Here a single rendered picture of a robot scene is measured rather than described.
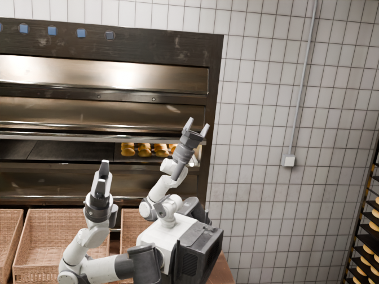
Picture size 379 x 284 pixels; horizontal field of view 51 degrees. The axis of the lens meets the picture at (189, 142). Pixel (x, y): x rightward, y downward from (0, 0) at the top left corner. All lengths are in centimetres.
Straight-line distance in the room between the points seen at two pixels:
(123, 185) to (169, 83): 80
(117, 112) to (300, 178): 145
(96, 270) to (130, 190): 137
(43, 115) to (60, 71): 30
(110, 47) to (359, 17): 166
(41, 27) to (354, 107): 218
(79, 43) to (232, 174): 138
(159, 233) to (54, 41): 146
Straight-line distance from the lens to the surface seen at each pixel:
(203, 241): 156
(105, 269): 151
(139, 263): 145
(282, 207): 316
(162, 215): 156
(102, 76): 259
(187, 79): 263
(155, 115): 266
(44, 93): 266
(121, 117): 265
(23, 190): 290
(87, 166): 278
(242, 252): 326
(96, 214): 133
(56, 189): 286
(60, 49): 260
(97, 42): 257
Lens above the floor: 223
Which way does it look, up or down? 19 degrees down
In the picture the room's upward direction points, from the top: 5 degrees clockwise
